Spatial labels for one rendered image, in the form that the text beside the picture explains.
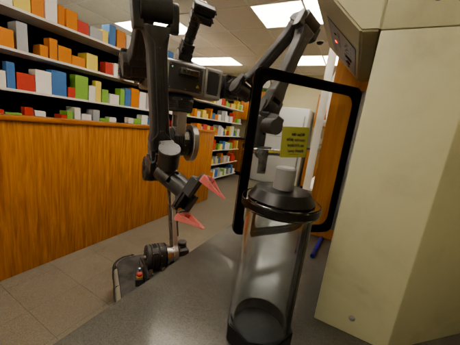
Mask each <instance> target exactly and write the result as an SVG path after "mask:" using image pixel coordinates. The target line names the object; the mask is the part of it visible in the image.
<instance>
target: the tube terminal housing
mask: <svg viewBox="0 0 460 345"><path fill-rule="evenodd" d="M314 318H316V319H318V320H321V321H323V322H325V323H327V324H330V325H331V326H333V327H335V328H337V329H340V330H342V331H344V332H346V333H349V334H351V335H353V336H355V337H358V338H359V339H361V340H363V341H365V342H368V343H370V344H372V345H412V344H417V343H420V342H426V341H429V340H434V339H438V338H441V337H446V336H449V335H455V334H458V333H460V0H388V2H387V7H386V11H385V16H384V19H383V24H382V28H381V33H380V36H379V41H378V45H377V48H376V53H375V57H374V61H373V65H372V70H371V73H370V78H369V82H368V87H367V90H366V96H365V99H364V102H363V108H362V111H361V117H360V120H359V126H358V129H357V134H356V138H355V143H354V147H353V152H352V156H351V159H350V165H349V168H348V174H347V177H346V183H345V186H344V191H343V195H342V199H341V202H340V208H339V211H338V214H337V220H336V223H335V228H334V232H333V237H332V240H331V246H330V249H329V255H328V258H327V264H326V267H325V271H324V276H323V280H322V285H321V288H320V294H319V297H318V303H317V306H316V312H315V315H314Z"/></svg>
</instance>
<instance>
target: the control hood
mask: <svg viewBox="0 0 460 345"><path fill-rule="evenodd" d="M317 1H318V6H319V8H320V13H321V17H322V21H323V24H324V29H325V32H326V35H327V40H328V43H329V46H330V48H331V49H332V50H333V52H334V53H335V54H336V55H337V56H338V58H339V59H340V60H341V61H342V63H343V64H344V65H345V66H346V68H347V69H348V70H349V71H350V72H351V73H352V71H351V70H350V69H349V67H347V65H346V64H345V63H344V62H343V60H342V59H341V58H340V57H339V55H338V54H337V53H336V52H335V50H334V46H333V41H332V37H331V31H330V28H329V22H328V18H327V16H328V17H329V18H330V19H331V20H332V22H333V23H334V24H335V26H336V27H337V28H338V29H339V30H340V31H341V32H342V33H343V35H344V36H345V37H346V39H347V40H348V41H349V42H350V43H351V44H352V46H353V47H354V48H355V49H356V65H355V75H354V74H353V73H352V75H353V76H354V77H355V79H356V80H358V81H368V80H369V78H370V73H371V70H372V65H373V61H374V57H375V53H376V48H377V45H378V41H379V36H380V33H381V28H382V24H383V19H384V16H385V11H386V7H387V2H388V0H317Z"/></svg>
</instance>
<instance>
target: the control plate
mask: <svg viewBox="0 0 460 345"><path fill-rule="evenodd" d="M327 18H328V22H329V28H330V31H331V37H332V41H333V46H334V50H335V52H336V53H337V54H338V55H339V57H340V58H341V59H342V60H343V62H344V63H345V64H346V65H347V63H346V60H347V58H346V57H345V55H344V54H345V53H346V52H347V53H348V55H347V56H348V57H349V58H350V60H351V61H352V63H350V62H349V63H350V68H349V69H350V70H351V71H352V73H353V74H354V75H355V65H356V49H355V48H354V47H353V46H352V44H351V43H350V42H349V41H348V40H347V39H346V37H345V36H344V35H343V33H342V32H341V31H340V30H339V29H338V28H337V27H336V26H335V24H334V23H333V22H332V20H331V19H330V18H329V17H328V16H327ZM334 32H335V33H336V34H337V36H336V35H335V34H334ZM335 40H337V42H338V43H336V41H335ZM345 43H346V44H347V45H348V47H346V48H347V49H348V51H346V52H345V49H346V48H345V47H344V45H345ZM347 66H348V65H347Z"/></svg>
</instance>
